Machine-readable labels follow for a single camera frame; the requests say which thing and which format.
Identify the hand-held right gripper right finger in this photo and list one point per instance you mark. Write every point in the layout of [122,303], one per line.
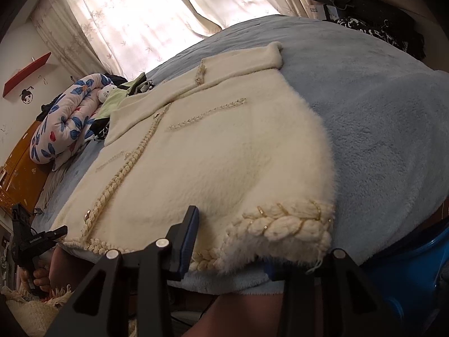
[308,305]

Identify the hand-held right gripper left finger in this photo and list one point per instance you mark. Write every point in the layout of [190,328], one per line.
[186,249]

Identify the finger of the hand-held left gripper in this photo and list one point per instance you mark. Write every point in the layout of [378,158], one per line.
[21,219]
[60,233]

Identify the white fluffy braided cardigan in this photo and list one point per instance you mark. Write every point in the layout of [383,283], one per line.
[228,154]

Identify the person's left hand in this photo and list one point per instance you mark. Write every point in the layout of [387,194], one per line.
[42,281]

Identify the beige pillow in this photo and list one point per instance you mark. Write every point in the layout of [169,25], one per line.
[56,186]

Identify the cream fringed cloth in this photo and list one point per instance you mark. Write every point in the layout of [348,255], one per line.
[31,312]

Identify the person's right leg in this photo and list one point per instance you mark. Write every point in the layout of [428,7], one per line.
[238,316]

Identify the floral rolled quilt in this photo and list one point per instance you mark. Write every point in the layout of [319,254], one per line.
[59,126]

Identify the blue plastic stool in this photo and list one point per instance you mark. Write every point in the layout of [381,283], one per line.
[414,281]

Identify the black knit cloth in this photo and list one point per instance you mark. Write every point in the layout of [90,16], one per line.
[45,108]

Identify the light green folded garment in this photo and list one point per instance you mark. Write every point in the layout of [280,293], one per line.
[112,107]

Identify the white cat plush toy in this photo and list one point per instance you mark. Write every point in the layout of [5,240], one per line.
[107,93]

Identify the dark cloth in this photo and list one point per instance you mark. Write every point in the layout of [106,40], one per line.
[117,79]

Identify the blue fleece bed blanket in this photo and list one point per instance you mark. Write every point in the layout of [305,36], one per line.
[368,112]

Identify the white cardboard box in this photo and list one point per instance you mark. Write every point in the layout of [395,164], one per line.
[317,11]

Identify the black white printed cloth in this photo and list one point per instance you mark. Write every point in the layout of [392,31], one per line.
[382,35]

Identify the cartoon face wall sticker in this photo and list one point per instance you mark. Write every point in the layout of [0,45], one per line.
[26,95]

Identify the red wall shelf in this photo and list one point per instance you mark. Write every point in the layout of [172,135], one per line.
[24,73]

